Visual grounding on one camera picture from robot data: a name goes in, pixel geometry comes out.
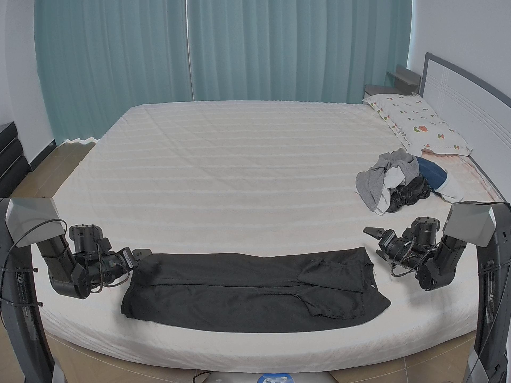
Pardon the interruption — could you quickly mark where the pile of clothes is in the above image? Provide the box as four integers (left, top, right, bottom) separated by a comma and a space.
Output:
355, 149, 465, 214

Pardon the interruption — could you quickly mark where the black chest of drawers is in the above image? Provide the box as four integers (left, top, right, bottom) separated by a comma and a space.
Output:
0, 121, 30, 198

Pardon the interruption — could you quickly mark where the bed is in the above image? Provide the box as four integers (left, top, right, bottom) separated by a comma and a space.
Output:
38, 52, 511, 374

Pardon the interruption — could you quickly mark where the white printed pillow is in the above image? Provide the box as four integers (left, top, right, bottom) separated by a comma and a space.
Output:
362, 93, 473, 155

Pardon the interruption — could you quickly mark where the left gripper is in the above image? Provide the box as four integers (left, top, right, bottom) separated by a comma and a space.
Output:
101, 247, 153, 281

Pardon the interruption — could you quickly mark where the grey bedside table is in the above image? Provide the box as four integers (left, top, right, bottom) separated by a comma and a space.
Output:
364, 64, 421, 97

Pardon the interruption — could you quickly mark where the black T-shirt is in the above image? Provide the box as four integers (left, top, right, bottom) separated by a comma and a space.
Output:
121, 247, 392, 330

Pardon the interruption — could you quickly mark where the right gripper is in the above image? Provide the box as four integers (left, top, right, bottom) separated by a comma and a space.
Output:
362, 226, 406, 264

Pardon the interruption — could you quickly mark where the blue-green curtain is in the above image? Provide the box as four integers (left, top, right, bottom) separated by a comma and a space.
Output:
188, 0, 414, 103
35, 0, 195, 143

